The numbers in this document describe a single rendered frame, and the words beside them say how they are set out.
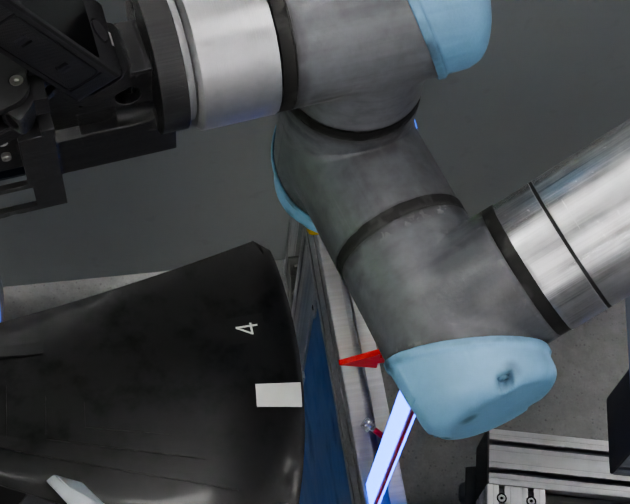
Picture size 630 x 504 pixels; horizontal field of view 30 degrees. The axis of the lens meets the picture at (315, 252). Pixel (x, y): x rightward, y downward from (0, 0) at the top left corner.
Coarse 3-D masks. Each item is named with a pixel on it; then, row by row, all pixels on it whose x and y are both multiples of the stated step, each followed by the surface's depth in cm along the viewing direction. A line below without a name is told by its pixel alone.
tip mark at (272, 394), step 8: (256, 384) 81; (264, 384) 81; (272, 384) 81; (280, 384) 81; (288, 384) 81; (296, 384) 82; (256, 392) 81; (264, 392) 81; (272, 392) 81; (280, 392) 81; (288, 392) 81; (296, 392) 81; (264, 400) 81; (272, 400) 81; (280, 400) 81; (288, 400) 81; (296, 400) 81
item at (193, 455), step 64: (256, 256) 84; (64, 320) 81; (128, 320) 81; (192, 320) 82; (0, 384) 78; (64, 384) 78; (128, 384) 79; (192, 384) 80; (0, 448) 75; (64, 448) 76; (128, 448) 77; (192, 448) 78; (256, 448) 80
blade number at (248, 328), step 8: (232, 320) 82; (240, 320) 82; (248, 320) 82; (256, 320) 82; (232, 328) 82; (240, 328) 82; (248, 328) 82; (256, 328) 82; (264, 328) 82; (232, 336) 82; (240, 336) 82; (248, 336) 82; (256, 336) 82; (264, 336) 82; (232, 344) 82
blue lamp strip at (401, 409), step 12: (396, 408) 92; (408, 408) 89; (396, 420) 93; (384, 432) 99; (396, 432) 93; (384, 444) 99; (384, 456) 99; (372, 468) 106; (384, 468) 100; (372, 480) 106; (372, 492) 107
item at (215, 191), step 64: (512, 0) 161; (576, 0) 163; (512, 64) 174; (576, 64) 176; (192, 128) 175; (256, 128) 178; (448, 128) 186; (512, 128) 189; (576, 128) 192; (128, 192) 188; (192, 192) 191; (256, 192) 194; (512, 192) 207; (0, 256) 199; (64, 256) 202; (128, 256) 205; (192, 256) 209
